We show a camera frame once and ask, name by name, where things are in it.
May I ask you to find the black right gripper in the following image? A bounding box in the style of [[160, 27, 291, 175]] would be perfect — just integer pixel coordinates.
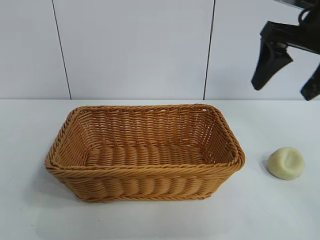
[[251, 7, 320, 101]]

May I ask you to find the pale yellow egg yolk pastry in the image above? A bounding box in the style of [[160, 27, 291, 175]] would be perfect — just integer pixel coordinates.
[[266, 146, 306, 180]]

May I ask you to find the brown woven wicker basket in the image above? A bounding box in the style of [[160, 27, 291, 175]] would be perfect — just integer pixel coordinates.
[[44, 103, 246, 202]]

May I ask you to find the short black cable loop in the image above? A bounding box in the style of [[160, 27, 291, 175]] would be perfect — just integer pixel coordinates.
[[297, 7, 313, 26]]

